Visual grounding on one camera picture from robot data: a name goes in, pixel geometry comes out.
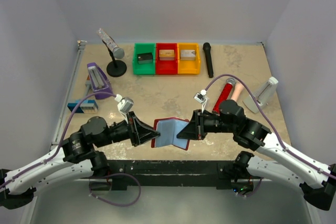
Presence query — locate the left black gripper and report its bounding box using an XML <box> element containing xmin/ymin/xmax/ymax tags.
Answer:
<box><xmin>96</xmin><ymin>111</ymin><xmax>162</xmax><ymax>147</ymax></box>

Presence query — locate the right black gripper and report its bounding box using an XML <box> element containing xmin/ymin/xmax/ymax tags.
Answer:
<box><xmin>177</xmin><ymin>109</ymin><xmax>236</xmax><ymax>140</ymax></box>

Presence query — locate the red leather card holder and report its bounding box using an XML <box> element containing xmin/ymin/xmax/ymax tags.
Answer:
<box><xmin>151</xmin><ymin>118</ymin><xmax>190</xmax><ymax>151</ymax></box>

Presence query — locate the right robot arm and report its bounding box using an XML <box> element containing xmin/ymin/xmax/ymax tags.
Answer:
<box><xmin>177</xmin><ymin>100</ymin><xmax>335</xmax><ymax>211</ymax></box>

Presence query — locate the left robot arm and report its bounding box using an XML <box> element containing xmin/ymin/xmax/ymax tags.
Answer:
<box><xmin>1</xmin><ymin>112</ymin><xmax>160</xmax><ymax>209</ymax></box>

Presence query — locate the silver card in yellow bin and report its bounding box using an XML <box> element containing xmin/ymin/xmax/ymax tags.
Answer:
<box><xmin>180</xmin><ymin>49</ymin><xmax>196</xmax><ymax>61</ymax></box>

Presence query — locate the black card in green bin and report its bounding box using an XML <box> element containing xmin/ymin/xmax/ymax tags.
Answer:
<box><xmin>137</xmin><ymin>52</ymin><xmax>153</xmax><ymax>65</ymax></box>

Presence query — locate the tan card in red bin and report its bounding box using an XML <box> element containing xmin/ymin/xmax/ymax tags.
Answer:
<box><xmin>159</xmin><ymin>49</ymin><xmax>175</xmax><ymax>61</ymax></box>

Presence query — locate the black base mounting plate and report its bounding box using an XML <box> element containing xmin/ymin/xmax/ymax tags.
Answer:
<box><xmin>78</xmin><ymin>159</ymin><xmax>254</xmax><ymax>191</ymax></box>

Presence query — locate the red microphone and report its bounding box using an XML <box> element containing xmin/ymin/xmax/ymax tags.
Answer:
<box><xmin>212</xmin><ymin>78</ymin><xmax>236</xmax><ymax>114</ymax></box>

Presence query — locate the blue grey block toy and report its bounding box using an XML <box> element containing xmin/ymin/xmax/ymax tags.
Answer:
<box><xmin>67</xmin><ymin>75</ymin><xmax>100</xmax><ymax>116</ymax></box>

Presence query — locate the pink microphone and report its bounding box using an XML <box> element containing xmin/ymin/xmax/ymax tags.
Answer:
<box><xmin>230</xmin><ymin>83</ymin><xmax>244</xmax><ymax>102</ymax></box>

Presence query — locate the yellow plastic bin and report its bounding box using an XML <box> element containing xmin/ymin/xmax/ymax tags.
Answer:
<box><xmin>177</xmin><ymin>42</ymin><xmax>201</xmax><ymax>75</ymax></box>

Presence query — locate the red plastic bin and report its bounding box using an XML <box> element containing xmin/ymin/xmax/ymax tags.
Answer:
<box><xmin>155</xmin><ymin>42</ymin><xmax>178</xmax><ymax>75</ymax></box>

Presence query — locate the black microphone stand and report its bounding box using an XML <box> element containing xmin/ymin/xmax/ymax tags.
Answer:
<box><xmin>102</xmin><ymin>40</ymin><xmax>127</xmax><ymax>77</ymax></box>

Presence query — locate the green plastic bin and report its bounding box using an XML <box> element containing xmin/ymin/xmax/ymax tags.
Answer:
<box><xmin>132</xmin><ymin>43</ymin><xmax>156</xmax><ymax>75</ymax></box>

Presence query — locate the white metronome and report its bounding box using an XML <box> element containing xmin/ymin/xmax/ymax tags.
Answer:
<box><xmin>243</xmin><ymin>77</ymin><xmax>278</xmax><ymax>114</ymax></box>

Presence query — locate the glitter silver microphone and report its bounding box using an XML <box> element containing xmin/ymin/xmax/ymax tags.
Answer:
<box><xmin>97</xmin><ymin>28</ymin><xmax>124</xmax><ymax>59</ymax></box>

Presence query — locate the black microphone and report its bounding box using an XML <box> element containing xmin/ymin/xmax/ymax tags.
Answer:
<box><xmin>203</xmin><ymin>42</ymin><xmax>214</xmax><ymax>78</ymax></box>

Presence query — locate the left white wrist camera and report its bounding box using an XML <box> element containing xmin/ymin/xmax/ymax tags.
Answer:
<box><xmin>114</xmin><ymin>94</ymin><xmax>134</xmax><ymax>123</ymax></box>

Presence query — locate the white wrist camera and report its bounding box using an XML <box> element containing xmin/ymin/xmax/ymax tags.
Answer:
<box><xmin>114</xmin><ymin>94</ymin><xmax>134</xmax><ymax>123</ymax></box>
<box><xmin>194</xmin><ymin>89</ymin><xmax>209</xmax><ymax>112</ymax></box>

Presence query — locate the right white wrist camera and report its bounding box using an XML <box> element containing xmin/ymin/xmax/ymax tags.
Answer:
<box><xmin>194</xmin><ymin>89</ymin><xmax>209</xmax><ymax>112</ymax></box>

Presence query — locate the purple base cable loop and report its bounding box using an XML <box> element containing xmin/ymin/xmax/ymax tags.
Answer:
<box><xmin>88</xmin><ymin>173</ymin><xmax>142</xmax><ymax>206</ymax></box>

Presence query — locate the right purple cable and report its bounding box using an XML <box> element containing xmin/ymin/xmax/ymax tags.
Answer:
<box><xmin>204</xmin><ymin>74</ymin><xmax>336</xmax><ymax>179</ymax></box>

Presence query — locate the aluminium frame rail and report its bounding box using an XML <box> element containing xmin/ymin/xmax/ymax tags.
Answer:
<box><xmin>17</xmin><ymin>40</ymin><xmax>88</xmax><ymax>223</ymax></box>

